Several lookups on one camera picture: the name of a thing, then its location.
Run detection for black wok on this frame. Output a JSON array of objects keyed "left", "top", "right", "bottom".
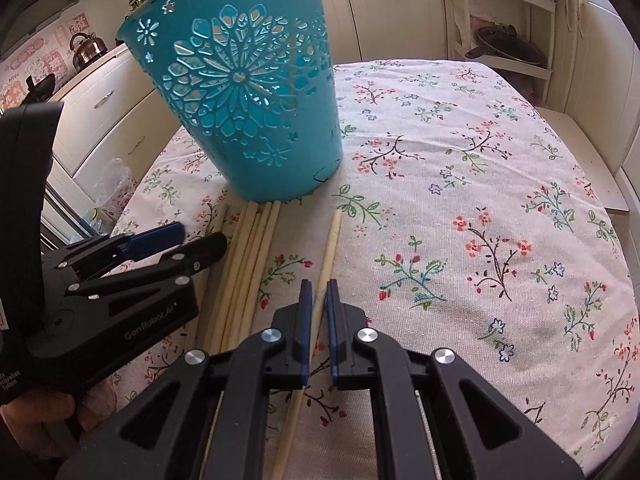
[{"left": 26, "top": 74, "right": 57, "bottom": 107}]

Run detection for pale bamboo chopstick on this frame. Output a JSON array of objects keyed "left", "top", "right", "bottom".
[{"left": 276, "top": 210, "right": 344, "bottom": 480}]

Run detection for person's left hand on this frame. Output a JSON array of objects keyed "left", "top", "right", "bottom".
[{"left": 0, "top": 377, "right": 118, "bottom": 466}]

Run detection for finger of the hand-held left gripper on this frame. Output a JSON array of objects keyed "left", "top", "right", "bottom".
[
  {"left": 66, "top": 232, "right": 229, "bottom": 301},
  {"left": 59, "top": 222, "right": 184, "bottom": 281}
]

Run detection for grey metal door frame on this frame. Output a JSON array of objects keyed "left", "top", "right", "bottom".
[{"left": 39, "top": 180, "right": 98, "bottom": 248}]

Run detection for floral white tablecloth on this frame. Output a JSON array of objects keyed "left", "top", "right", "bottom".
[{"left": 107, "top": 59, "right": 640, "bottom": 480}]

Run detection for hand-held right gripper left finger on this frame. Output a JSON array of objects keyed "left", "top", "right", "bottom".
[{"left": 52, "top": 280, "right": 315, "bottom": 480}]

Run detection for cream drawer cabinet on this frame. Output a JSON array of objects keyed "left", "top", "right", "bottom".
[{"left": 47, "top": 44, "right": 183, "bottom": 181}]

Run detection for cream cabinets with metal handles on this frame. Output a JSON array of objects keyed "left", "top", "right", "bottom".
[{"left": 549, "top": 0, "right": 640, "bottom": 211}]

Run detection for pile of wooden chopsticks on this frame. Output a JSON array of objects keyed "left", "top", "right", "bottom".
[{"left": 182, "top": 201, "right": 283, "bottom": 461}]

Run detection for metal kettle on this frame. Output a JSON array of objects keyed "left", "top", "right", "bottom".
[{"left": 71, "top": 31, "right": 109, "bottom": 72}]

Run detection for clear plastic bag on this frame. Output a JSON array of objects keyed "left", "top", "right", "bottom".
[{"left": 91, "top": 157, "right": 135, "bottom": 228}]

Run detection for black frying pan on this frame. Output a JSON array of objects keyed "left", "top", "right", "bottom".
[{"left": 464, "top": 25, "right": 547, "bottom": 69}]

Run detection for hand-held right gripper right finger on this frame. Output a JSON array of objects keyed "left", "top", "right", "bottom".
[{"left": 326, "top": 280, "right": 586, "bottom": 480}]

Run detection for teal perforated plastic basket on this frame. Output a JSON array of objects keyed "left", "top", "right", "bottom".
[{"left": 116, "top": 0, "right": 345, "bottom": 202}]

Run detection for white shelf rack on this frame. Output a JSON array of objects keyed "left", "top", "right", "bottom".
[{"left": 444, "top": 0, "right": 559, "bottom": 107}]

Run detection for cream wooden board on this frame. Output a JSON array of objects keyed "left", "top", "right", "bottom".
[{"left": 537, "top": 105, "right": 632, "bottom": 217}]

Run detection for cream door cabinets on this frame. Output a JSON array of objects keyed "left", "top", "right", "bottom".
[{"left": 320, "top": 0, "right": 451, "bottom": 67}]

